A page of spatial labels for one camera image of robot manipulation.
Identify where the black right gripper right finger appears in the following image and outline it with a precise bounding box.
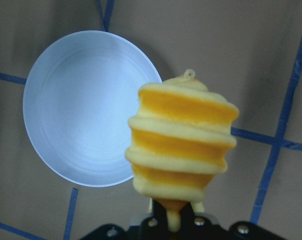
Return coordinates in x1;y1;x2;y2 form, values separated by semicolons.
179;202;195;229

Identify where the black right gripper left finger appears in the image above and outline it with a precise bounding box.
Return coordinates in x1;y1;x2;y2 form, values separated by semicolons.
151;199;168;230

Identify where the sliced bread loaf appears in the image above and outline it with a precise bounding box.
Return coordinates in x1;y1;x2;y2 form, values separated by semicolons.
125;69;239;233

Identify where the blue plate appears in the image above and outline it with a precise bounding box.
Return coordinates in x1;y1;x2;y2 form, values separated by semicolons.
23;30;161;187

